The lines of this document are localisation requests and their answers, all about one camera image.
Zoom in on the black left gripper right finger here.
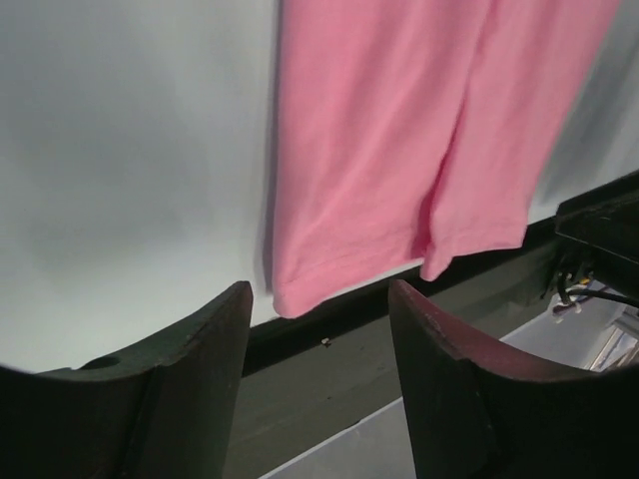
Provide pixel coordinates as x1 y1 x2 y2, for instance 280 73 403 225
388 280 638 478

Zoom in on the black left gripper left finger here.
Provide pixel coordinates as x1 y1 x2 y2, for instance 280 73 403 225
1 281 253 478

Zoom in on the pink t shirt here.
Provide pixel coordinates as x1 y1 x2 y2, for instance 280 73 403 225
272 1 619 318

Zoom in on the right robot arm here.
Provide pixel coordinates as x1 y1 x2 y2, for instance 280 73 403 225
547 172 638 309

